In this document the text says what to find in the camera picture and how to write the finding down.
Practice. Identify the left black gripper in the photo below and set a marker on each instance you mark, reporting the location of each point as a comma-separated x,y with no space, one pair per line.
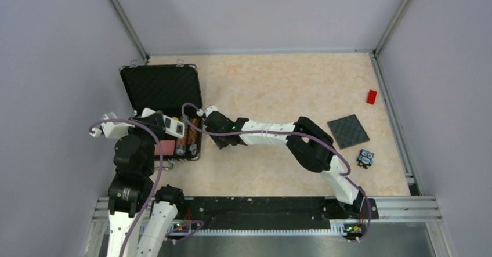
156,120

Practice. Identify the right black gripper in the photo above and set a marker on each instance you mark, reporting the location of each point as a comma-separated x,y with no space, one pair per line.
221,144

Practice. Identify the white remote control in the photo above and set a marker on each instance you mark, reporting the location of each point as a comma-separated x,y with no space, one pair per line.
174,127

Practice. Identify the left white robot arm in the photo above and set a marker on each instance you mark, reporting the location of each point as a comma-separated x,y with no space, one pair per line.
139,215

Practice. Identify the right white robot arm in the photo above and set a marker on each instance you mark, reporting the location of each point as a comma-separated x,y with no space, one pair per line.
309,144

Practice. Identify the black poker chip case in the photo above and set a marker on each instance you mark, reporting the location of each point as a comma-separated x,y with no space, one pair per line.
167,88

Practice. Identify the dark grey studded baseplate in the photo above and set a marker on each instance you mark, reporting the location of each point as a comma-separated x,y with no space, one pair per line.
348,131

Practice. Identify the blue owl toy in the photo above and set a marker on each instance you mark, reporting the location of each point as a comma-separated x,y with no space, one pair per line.
365,159

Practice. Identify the red toy brick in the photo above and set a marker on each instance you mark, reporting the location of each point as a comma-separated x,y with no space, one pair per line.
371,97

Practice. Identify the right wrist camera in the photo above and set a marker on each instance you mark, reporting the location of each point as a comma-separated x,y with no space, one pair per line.
204,113

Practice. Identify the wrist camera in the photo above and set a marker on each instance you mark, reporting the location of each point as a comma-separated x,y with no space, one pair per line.
110,130
204,113

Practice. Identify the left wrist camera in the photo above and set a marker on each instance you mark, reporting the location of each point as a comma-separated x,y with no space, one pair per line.
110,130

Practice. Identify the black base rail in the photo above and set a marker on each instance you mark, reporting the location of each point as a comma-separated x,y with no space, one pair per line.
234,216

